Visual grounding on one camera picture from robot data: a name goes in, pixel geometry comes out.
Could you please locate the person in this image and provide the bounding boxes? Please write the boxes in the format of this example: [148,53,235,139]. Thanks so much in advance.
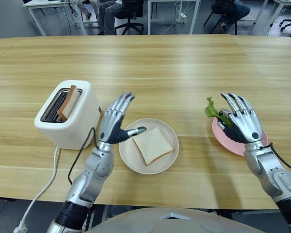
[97,0,127,36]
[77,0,100,21]
[211,0,251,33]

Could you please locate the bread slice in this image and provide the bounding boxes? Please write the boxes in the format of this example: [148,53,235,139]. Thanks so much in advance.
[132,126,175,166]
[57,84,81,121]

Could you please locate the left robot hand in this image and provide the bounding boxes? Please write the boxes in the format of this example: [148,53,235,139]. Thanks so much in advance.
[97,92,147,145]

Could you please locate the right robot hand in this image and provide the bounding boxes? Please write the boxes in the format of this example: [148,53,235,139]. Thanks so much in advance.
[217,92,269,145]

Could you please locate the robot body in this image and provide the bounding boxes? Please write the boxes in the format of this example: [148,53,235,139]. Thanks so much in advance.
[84,207,291,233]

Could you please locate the black cable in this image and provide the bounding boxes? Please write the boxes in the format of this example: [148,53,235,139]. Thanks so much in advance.
[259,142,291,183]
[67,126,100,185]

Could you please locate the white cord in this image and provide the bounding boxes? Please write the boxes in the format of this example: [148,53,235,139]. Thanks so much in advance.
[13,146,62,233]

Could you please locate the green lettuce leaf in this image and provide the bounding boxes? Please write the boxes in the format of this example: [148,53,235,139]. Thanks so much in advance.
[204,96,234,130]

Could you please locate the beige plate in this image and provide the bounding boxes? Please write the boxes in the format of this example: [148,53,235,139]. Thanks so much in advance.
[118,117,180,175]

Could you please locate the pink plate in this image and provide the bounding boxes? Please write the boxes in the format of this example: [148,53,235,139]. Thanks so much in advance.
[211,116,269,157]

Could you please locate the cream toaster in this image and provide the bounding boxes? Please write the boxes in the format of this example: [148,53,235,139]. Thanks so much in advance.
[33,80,103,150]

